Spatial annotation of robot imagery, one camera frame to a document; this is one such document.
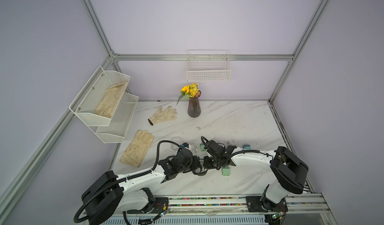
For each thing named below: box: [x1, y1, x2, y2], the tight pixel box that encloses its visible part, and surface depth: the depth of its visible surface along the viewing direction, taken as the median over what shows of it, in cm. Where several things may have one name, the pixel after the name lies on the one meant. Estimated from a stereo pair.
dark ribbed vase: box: [187, 90, 202, 118], surface depth 109 cm
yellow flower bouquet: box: [176, 82, 201, 106], surface depth 95 cm
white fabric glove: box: [148, 105, 178, 126], surface depth 113 cm
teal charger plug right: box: [243, 143, 252, 150], surface depth 95 cm
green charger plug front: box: [222, 166, 231, 176], surface depth 85 cm
